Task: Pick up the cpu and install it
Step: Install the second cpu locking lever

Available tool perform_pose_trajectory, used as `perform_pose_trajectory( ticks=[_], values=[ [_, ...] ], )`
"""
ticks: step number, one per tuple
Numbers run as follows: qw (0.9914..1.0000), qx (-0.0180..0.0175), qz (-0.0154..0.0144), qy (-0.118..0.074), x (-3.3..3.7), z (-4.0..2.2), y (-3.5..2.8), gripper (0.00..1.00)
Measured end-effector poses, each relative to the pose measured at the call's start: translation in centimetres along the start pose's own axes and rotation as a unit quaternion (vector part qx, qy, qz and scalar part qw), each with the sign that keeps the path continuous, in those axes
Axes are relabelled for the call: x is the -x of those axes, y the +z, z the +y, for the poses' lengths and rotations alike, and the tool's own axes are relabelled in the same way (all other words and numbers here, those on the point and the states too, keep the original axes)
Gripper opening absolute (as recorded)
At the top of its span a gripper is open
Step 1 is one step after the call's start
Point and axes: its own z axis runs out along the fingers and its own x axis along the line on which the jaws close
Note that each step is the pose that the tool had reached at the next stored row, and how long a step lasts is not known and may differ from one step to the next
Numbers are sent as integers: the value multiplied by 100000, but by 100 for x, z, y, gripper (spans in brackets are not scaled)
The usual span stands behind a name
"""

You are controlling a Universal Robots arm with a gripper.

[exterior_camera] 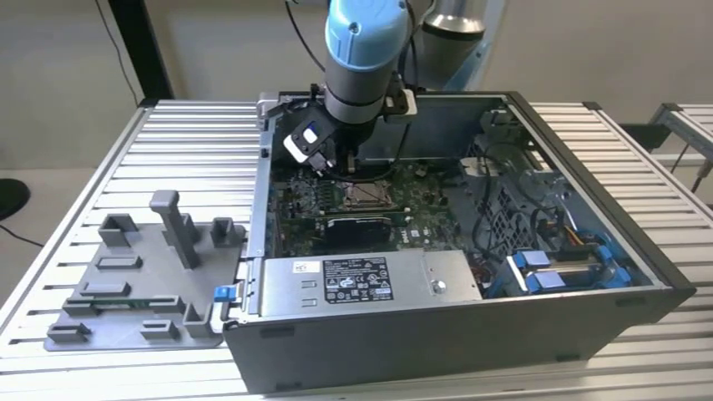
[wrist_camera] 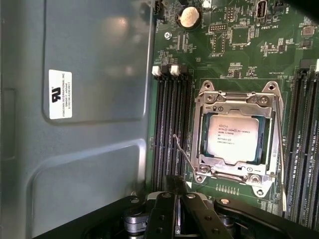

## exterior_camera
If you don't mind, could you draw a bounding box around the metal socket cover frame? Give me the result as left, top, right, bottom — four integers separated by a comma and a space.
342, 181, 394, 210

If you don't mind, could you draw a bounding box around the black graphics card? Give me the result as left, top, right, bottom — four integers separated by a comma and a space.
321, 215, 390, 247

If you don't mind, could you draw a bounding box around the white camera with blue light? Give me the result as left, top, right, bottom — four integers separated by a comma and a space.
281, 119, 335, 165

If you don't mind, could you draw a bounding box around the thin black wall cable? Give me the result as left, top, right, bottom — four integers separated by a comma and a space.
93, 0, 141, 105

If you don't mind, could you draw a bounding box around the white box camera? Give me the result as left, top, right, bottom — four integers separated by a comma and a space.
382, 89, 418, 123

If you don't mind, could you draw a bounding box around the green motherboard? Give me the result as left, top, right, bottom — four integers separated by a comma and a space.
266, 160, 474, 258

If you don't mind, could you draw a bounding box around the dark grey PC case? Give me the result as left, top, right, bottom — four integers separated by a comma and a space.
221, 89, 697, 396

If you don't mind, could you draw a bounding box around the black chair base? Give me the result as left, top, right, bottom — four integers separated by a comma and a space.
0, 178, 30, 221

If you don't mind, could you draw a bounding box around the aluminium frame table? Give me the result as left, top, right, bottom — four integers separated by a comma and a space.
649, 102, 713, 168

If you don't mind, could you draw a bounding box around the green RAM stick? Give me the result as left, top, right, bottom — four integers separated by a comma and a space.
77, 297, 173, 313

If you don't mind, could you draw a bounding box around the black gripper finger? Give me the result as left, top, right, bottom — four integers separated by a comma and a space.
341, 148, 363, 175

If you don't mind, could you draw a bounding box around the black metal post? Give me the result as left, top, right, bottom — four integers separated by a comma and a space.
107, 0, 177, 108

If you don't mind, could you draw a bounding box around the grey plastic parts rack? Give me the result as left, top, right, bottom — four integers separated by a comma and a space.
42, 190, 249, 353

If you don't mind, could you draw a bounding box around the black disk wire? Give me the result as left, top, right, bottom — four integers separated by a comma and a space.
470, 144, 553, 260

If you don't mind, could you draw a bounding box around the black box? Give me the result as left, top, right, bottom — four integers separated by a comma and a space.
618, 123, 669, 152

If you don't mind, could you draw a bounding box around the black camera cable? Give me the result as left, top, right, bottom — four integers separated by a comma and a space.
282, 0, 329, 72

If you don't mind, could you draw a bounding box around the black floor cable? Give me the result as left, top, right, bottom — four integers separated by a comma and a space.
0, 224, 43, 248

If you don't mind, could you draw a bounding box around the hard disk in blue carrier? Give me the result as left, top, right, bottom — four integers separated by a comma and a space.
503, 250, 611, 275
517, 270, 634, 298

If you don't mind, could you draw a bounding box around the silver power supply unit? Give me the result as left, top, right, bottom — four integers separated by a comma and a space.
258, 249, 483, 318

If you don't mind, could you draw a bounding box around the CPU socket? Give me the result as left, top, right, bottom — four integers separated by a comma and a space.
339, 180, 397, 211

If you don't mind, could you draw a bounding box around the grey metal drive cage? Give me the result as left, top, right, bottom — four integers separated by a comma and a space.
445, 133, 581, 260

